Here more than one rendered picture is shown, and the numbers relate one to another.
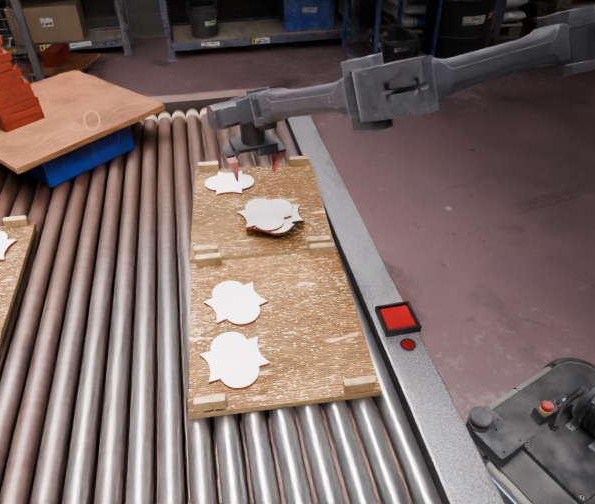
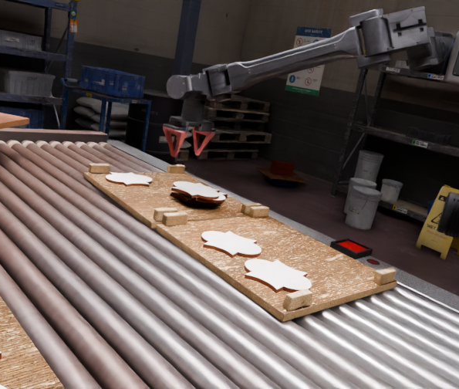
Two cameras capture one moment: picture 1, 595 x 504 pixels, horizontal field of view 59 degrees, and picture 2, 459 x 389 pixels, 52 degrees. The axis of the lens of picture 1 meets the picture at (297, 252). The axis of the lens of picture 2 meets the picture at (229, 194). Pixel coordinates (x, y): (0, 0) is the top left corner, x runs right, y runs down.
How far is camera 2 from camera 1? 0.82 m
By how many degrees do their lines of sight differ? 39
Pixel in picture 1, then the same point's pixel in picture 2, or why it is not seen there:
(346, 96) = (356, 39)
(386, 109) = (398, 42)
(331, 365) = (349, 272)
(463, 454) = not seen: outside the picture
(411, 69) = (416, 14)
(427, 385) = (412, 279)
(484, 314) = not seen: hidden behind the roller
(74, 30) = not seen: outside the picture
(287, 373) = (325, 279)
